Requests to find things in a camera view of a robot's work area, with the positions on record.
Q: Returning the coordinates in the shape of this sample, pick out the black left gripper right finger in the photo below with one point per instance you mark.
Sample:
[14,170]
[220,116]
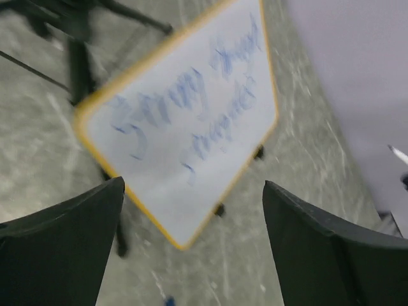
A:
[322,259]

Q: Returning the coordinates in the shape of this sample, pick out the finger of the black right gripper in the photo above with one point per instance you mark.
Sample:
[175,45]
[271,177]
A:
[404,180]

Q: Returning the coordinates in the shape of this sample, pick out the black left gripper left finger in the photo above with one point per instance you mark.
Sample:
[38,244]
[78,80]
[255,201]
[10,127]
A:
[58,255]

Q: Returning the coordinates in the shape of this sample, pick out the white whiteboard marker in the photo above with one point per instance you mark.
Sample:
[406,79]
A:
[399,154]

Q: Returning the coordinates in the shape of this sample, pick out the yellow framed whiteboard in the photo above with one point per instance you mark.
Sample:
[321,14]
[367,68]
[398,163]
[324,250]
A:
[181,125]

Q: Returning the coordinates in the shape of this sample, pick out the blue marker cap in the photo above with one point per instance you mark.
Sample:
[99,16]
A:
[169,301]

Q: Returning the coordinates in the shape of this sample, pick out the black whiteboard foot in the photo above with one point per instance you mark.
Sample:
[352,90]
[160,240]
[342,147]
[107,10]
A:
[260,153]
[220,210]

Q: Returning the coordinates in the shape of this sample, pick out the black music stand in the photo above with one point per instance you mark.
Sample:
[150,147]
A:
[73,19]

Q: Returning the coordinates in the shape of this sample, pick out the aluminium frame rail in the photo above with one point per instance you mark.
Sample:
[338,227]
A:
[387,224]

